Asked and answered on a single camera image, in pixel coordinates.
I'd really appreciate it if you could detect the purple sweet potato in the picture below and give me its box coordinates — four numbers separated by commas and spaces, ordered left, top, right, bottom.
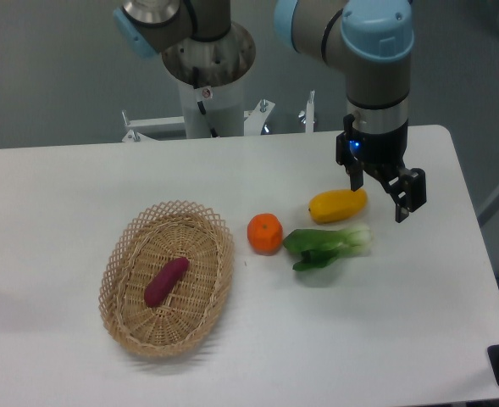
144, 257, 190, 308

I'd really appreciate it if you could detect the orange tangerine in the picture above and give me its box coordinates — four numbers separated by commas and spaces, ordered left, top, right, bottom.
247, 213, 283, 255

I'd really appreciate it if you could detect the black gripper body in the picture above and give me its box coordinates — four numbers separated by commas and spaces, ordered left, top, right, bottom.
335, 112, 408, 178

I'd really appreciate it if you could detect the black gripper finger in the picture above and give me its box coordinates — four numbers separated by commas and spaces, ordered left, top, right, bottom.
344, 156, 363, 192
377, 165, 427, 223

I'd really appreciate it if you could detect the woven wicker basket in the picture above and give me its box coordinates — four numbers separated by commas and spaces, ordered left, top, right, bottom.
98, 201, 234, 358

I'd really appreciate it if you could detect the yellow mango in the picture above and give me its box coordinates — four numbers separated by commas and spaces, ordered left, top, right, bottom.
308, 188, 368, 224

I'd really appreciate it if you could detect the green bok choy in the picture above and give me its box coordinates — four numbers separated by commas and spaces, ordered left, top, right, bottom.
282, 223, 373, 272

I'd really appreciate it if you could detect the white metal base frame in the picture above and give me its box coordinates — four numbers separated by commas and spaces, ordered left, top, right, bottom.
121, 90, 317, 142

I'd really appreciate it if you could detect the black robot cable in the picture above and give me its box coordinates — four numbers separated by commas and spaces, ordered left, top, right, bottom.
191, 66, 219, 139

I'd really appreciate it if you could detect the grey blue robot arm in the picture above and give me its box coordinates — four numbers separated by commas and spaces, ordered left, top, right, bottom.
114, 1, 426, 221

